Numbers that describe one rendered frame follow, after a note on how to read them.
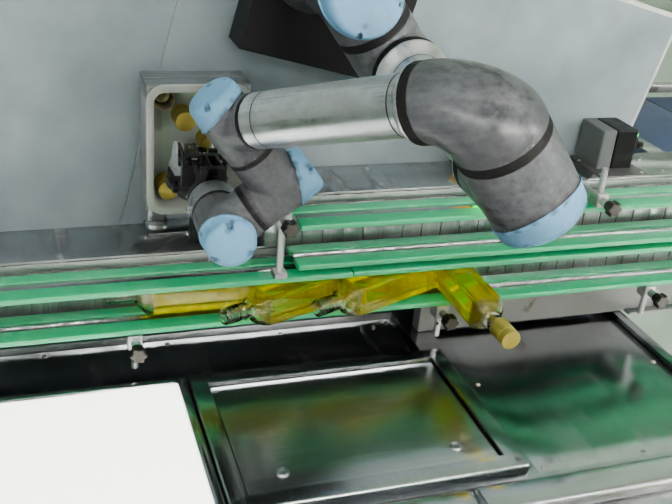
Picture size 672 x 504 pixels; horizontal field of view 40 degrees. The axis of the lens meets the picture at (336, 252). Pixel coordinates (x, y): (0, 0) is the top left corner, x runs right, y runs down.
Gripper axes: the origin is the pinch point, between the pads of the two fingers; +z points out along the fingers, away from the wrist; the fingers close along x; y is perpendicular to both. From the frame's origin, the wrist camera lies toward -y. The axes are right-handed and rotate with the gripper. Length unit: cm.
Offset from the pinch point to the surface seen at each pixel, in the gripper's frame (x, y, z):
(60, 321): 22.0, -22.6, -12.3
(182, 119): 1.7, 8.4, -1.7
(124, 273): 11.8, -14.6, -11.5
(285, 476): -8, -30, -47
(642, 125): -111, -3, 27
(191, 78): 0.2, 14.8, 0.4
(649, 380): -83, -32, -31
